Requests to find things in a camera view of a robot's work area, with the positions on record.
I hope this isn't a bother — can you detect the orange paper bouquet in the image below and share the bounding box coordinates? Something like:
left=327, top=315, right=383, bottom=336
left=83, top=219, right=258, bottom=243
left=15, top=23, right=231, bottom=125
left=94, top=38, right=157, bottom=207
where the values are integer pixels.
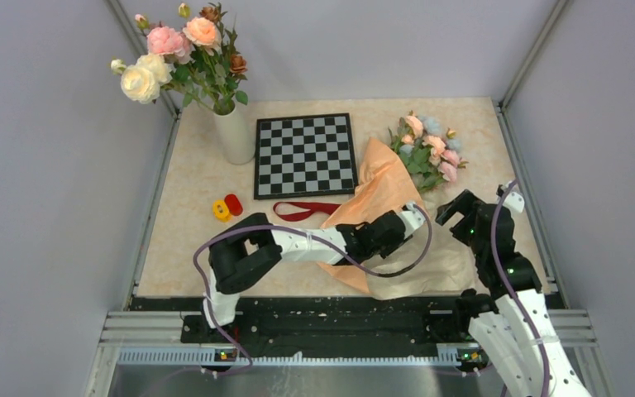
left=317, top=136, right=477, bottom=301

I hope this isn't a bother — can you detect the pink blue flower bunch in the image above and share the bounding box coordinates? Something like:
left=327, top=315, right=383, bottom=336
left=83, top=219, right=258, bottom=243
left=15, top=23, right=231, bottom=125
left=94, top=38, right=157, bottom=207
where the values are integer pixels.
left=388, top=111, right=468, bottom=193

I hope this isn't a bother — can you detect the dark red ribbon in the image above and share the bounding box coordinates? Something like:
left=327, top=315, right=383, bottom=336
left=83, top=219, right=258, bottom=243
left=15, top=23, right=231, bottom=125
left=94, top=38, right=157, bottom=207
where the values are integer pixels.
left=272, top=201, right=341, bottom=222

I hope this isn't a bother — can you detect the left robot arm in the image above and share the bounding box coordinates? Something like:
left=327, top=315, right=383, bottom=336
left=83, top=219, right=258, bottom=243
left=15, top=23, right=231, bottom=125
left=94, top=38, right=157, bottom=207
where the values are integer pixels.
left=200, top=208, right=425, bottom=342

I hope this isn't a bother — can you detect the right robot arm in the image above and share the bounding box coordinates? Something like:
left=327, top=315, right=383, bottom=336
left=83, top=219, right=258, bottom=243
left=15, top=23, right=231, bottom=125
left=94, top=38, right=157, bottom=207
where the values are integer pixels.
left=436, top=190, right=590, bottom=396

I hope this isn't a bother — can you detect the white ceramic vase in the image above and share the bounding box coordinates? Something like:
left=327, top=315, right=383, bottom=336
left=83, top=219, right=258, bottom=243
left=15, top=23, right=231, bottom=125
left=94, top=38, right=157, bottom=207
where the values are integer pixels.
left=213, top=104, right=255, bottom=165

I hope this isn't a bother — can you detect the flower bunch in vase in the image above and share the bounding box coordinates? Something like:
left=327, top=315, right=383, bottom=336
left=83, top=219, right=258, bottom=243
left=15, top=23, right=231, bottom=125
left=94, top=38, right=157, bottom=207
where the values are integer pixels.
left=110, top=2, right=249, bottom=115

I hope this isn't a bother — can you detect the black white checkerboard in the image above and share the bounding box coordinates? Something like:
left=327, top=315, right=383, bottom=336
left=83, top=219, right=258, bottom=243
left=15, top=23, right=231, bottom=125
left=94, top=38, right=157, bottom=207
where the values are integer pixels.
left=254, top=113, right=358, bottom=200

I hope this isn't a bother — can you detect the red yellow toy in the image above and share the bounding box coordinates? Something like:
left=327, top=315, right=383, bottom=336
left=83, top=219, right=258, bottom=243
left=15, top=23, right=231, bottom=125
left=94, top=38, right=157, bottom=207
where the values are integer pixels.
left=212, top=194, right=244, bottom=222

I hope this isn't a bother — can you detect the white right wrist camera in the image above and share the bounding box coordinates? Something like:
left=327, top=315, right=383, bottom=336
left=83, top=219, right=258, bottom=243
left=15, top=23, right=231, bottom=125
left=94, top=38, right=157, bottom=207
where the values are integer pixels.
left=496, top=184, right=526, bottom=214

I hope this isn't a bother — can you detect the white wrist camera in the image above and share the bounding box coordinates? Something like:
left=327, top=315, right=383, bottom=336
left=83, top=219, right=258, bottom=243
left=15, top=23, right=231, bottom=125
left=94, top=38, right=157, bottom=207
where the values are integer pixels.
left=496, top=184, right=526, bottom=214
left=398, top=201, right=426, bottom=235

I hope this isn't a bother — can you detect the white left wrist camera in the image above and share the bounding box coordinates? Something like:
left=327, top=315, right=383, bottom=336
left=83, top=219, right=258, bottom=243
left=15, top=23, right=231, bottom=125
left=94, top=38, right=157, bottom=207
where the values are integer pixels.
left=398, top=201, right=426, bottom=235

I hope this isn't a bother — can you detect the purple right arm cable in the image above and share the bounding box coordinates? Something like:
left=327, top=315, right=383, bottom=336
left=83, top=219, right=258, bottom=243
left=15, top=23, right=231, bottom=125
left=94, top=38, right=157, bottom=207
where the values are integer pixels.
left=489, top=179, right=552, bottom=397

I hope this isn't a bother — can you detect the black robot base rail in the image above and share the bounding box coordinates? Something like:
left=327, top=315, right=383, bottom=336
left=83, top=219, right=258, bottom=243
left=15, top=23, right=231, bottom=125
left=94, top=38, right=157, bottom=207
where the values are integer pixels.
left=129, top=296, right=474, bottom=362

